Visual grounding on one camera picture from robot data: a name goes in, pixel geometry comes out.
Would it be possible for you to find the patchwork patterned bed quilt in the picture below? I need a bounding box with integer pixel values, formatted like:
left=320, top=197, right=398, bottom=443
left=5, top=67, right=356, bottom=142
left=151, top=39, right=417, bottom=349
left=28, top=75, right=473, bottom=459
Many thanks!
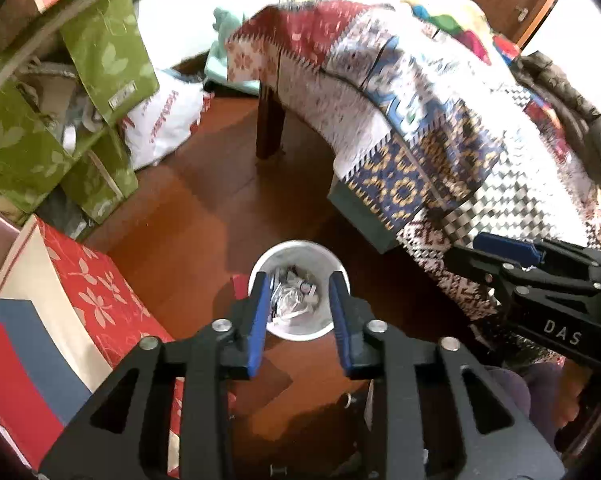
left=226, top=0, right=601, bottom=318

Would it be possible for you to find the red floral gift bag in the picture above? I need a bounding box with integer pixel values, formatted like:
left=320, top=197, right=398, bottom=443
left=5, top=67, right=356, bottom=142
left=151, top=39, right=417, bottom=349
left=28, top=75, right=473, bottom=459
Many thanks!
left=0, top=216, right=172, bottom=469

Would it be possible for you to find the white trash bin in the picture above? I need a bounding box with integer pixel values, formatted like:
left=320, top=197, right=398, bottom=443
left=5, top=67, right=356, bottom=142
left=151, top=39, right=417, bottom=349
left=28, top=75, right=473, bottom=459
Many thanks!
left=248, top=240, right=349, bottom=342

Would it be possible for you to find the brown puffer jacket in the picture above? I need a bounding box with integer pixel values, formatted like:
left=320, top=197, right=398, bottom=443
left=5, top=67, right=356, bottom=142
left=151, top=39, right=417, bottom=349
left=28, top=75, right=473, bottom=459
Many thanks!
left=509, top=51, right=601, bottom=124

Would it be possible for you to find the green leaf-pattern storage box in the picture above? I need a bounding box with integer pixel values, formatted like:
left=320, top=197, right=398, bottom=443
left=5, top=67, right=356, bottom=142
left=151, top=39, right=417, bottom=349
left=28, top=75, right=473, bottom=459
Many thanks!
left=0, top=0, right=158, bottom=219

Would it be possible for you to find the lower green storage box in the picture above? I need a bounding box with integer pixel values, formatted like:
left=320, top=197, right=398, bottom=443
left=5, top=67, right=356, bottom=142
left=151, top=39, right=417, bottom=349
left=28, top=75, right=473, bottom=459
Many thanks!
left=61, top=127, right=139, bottom=224

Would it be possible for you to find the white plastic shopping bag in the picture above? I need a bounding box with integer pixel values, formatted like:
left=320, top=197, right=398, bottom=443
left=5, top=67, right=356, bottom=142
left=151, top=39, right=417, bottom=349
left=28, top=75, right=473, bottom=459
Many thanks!
left=120, top=70, right=214, bottom=171

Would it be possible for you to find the teal plush toy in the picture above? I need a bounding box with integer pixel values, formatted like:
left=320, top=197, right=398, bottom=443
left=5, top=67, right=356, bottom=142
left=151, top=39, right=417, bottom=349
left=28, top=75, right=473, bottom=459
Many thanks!
left=204, top=8, right=259, bottom=96

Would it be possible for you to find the colourful block blanket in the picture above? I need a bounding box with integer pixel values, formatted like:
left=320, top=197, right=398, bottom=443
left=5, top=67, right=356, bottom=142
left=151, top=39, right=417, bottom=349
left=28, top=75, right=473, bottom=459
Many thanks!
left=404, top=0, right=521, bottom=65

